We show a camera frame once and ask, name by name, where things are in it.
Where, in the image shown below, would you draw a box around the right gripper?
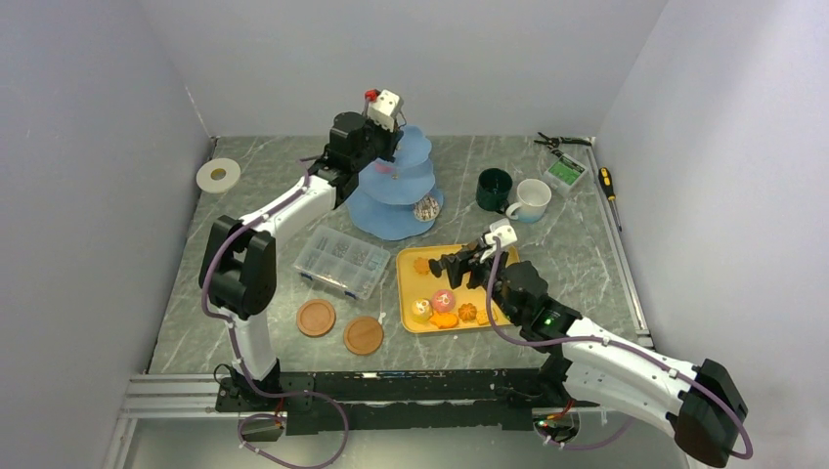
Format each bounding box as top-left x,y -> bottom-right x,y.
441,240 -> 522,324

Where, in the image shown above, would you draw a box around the purple cupcake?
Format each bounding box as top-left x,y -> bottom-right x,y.
373,161 -> 395,174

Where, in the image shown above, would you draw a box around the flower shaped orange cookie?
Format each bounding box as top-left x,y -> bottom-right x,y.
413,257 -> 431,276

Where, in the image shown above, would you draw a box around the white chocolate drizzle donut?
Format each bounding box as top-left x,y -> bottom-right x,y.
413,194 -> 441,222

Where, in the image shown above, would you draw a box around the yellow cupcake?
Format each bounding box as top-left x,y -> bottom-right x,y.
411,298 -> 433,323

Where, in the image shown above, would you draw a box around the blue three-tier cake stand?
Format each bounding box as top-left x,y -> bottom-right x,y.
346,125 -> 444,241

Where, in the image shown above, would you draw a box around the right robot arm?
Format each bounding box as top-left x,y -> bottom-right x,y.
428,241 -> 753,468

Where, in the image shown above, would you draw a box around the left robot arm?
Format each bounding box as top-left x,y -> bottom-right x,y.
198,110 -> 402,410

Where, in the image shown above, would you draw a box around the square yellow cracker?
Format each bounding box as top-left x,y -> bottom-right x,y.
475,310 -> 491,325

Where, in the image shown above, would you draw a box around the yellow serving tray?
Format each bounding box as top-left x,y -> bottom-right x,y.
396,244 -> 491,335

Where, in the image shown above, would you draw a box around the dark green mug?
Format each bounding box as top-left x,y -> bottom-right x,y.
475,168 -> 513,214

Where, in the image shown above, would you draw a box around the white mug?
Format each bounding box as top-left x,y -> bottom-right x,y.
504,179 -> 552,224

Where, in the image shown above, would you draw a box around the clear plastic screw box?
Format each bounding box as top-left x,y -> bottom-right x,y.
293,226 -> 391,300

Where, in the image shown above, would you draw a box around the green label plastic box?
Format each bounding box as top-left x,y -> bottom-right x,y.
542,150 -> 589,196

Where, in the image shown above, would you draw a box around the brown round coaster right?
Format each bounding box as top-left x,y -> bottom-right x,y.
343,317 -> 384,356

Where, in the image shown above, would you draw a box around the brown round coaster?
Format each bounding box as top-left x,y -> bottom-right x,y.
296,299 -> 336,337
343,317 -> 384,356

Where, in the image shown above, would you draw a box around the white tape roll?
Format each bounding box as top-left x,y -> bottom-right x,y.
196,157 -> 241,193

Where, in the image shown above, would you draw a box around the black pliers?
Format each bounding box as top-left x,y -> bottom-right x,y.
533,132 -> 593,151

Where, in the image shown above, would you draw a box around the yellow black screwdriver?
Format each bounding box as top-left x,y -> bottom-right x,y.
598,167 -> 623,232

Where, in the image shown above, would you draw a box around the brown round coaster left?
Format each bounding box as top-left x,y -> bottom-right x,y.
296,299 -> 336,337

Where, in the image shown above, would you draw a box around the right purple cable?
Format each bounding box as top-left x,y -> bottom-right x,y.
484,235 -> 756,462

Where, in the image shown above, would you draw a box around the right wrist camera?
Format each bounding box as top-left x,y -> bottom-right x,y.
483,218 -> 517,250

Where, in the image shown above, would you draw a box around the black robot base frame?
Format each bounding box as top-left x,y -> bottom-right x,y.
215,368 -> 575,436

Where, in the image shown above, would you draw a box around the aluminium rail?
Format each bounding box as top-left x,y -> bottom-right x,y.
120,367 -> 690,419

